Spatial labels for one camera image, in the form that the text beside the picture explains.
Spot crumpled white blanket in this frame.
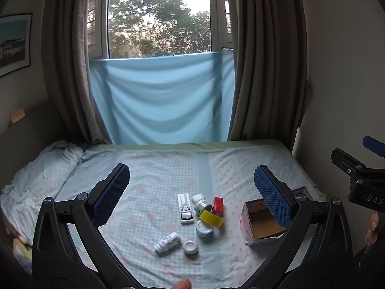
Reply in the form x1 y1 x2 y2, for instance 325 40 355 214
0 140 88 232

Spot brown right curtain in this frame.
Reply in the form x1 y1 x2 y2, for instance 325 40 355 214
224 0 309 142

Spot white jar with green label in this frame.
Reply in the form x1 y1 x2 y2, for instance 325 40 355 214
196 220 215 238

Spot window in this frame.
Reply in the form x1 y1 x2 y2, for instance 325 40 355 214
87 0 233 59

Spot small yellow pack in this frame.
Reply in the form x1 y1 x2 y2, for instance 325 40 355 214
10 107 25 124

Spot checked floral bed sheet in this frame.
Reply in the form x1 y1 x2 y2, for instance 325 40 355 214
30 143 327 289

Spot patterned cardboard box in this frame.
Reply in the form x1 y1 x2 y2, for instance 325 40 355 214
240 187 320 246

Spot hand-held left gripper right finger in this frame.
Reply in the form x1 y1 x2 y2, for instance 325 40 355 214
254 165 353 277

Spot white pill bottle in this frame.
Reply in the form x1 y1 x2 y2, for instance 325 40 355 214
154 232 182 254

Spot white remote control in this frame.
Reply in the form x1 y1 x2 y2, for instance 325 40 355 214
177 193 194 225

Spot green cream jar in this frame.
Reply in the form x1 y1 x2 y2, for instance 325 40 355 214
194 200 209 216

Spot brown left curtain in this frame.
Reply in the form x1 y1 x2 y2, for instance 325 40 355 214
40 0 113 145

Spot yellow green cloth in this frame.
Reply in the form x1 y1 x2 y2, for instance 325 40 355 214
6 226 33 274

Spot brown curtain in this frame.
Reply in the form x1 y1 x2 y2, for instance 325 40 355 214
40 0 113 145
224 0 309 142

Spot red box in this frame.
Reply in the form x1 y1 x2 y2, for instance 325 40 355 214
212 197 225 217

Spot trees outside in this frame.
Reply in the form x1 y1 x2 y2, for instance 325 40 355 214
108 0 212 58

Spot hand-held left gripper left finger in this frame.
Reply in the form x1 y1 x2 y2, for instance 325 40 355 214
32 163 130 277

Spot framed wall picture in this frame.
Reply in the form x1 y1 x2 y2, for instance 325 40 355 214
0 13 33 77

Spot yellow tape roll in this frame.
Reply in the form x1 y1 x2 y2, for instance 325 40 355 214
199 210 225 228

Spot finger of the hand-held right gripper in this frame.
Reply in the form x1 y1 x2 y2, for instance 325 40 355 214
362 136 385 158
331 148 373 184

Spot small white round jar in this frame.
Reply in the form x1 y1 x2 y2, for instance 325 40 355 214
183 240 199 255

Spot person's right hand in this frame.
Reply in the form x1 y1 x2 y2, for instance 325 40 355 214
365 212 380 246

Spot light blue cloth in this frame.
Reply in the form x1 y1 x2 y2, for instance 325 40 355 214
89 50 237 145

